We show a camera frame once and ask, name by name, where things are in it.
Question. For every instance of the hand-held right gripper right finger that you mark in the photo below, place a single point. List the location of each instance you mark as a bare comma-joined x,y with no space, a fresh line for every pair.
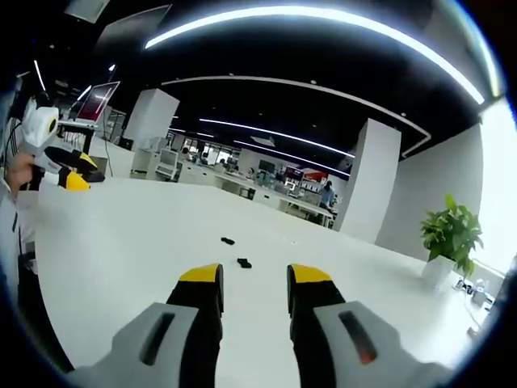
323,319

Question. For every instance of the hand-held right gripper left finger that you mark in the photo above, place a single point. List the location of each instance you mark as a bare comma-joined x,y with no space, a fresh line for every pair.
190,319

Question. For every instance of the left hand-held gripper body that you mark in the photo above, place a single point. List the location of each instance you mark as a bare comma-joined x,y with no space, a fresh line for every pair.
38,133

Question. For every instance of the black plastic buckle part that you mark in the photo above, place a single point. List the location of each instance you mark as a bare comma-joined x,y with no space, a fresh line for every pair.
227,241
244,263

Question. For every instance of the person's left hand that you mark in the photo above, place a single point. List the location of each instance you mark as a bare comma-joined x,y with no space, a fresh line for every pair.
20,171

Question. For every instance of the red monitor screen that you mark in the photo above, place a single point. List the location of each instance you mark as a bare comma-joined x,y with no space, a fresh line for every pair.
97,101

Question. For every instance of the person's white shirt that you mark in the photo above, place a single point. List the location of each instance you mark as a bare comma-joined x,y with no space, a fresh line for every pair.
14,226

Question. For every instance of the white square pillar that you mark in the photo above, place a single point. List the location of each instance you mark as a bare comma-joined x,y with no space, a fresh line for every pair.
369,182
150,117

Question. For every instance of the white plant pot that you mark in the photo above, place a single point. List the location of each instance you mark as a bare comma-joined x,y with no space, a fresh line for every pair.
438,271

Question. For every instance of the white office desks row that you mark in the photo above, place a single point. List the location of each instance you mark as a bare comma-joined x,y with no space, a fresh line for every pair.
250,186

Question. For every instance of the green potted plant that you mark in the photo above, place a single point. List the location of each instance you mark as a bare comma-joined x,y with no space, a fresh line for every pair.
452,234

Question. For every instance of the small items on table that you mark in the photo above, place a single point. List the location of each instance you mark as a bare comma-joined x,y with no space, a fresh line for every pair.
478,293

